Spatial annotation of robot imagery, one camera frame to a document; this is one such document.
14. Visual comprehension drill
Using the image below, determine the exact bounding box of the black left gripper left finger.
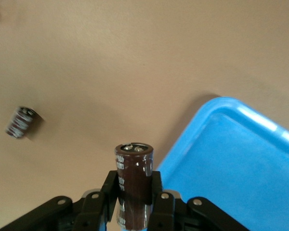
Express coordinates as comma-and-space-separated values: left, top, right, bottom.
0, 169, 118, 231

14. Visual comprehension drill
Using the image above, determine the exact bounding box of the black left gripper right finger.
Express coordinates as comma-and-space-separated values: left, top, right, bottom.
148, 170, 251, 231

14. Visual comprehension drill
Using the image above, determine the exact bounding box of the dark brown capacitor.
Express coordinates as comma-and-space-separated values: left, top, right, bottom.
5, 106, 36, 139
114, 141, 155, 231

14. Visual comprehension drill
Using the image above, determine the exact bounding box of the blue plastic tray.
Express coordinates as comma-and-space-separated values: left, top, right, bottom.
156, 96, 289, 231

